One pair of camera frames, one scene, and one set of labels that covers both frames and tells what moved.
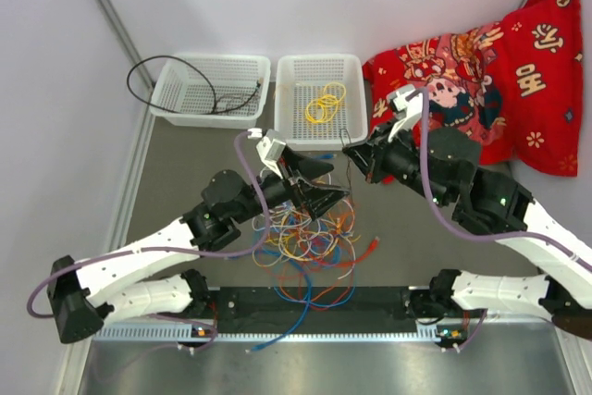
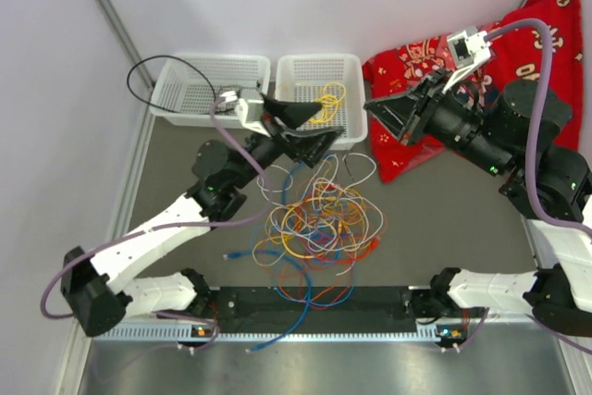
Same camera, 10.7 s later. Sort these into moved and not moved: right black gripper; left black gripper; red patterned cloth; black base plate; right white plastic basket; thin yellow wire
Moved: left black gripper; right black gripper
Not moved: right white plastic basket; black base plate; red patterned cloth; thin yellow wire
